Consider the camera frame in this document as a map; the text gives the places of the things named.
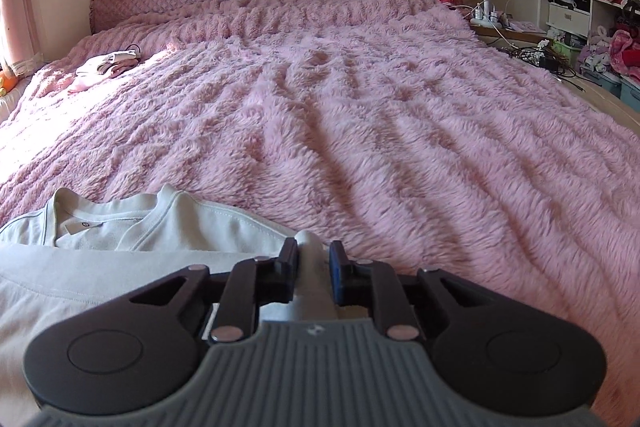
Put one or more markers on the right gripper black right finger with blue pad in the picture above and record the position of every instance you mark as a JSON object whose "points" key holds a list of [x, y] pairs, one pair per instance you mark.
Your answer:
{"points": [[373, 285]]}

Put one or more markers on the orange plush toy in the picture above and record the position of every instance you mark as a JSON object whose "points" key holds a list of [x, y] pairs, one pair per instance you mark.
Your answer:
{"points": [[8, 81]]}

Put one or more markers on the small pink white garment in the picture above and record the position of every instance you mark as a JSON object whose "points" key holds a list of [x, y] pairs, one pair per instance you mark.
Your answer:
{"points": [[103, 67]]}

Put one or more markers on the pink fluffy blanket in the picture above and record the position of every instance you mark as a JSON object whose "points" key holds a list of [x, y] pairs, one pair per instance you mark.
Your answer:
{"points": [[385, 124]]}

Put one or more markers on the wooden bedside table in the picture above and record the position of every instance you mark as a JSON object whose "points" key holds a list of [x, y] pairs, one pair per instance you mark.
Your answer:
{"points": [[506, 34]]}

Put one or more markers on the green storage basket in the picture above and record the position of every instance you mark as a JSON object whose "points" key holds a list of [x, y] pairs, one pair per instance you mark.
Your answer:
{"points": [[569, 54]]}

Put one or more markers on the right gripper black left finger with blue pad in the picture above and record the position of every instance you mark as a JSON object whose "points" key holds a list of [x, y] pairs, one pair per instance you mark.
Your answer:
{"points": [[250, 285]]}

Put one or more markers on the white sweatshirt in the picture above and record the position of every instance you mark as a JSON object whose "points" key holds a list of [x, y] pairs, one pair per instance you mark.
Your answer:
{"points": [[73, 254]]}

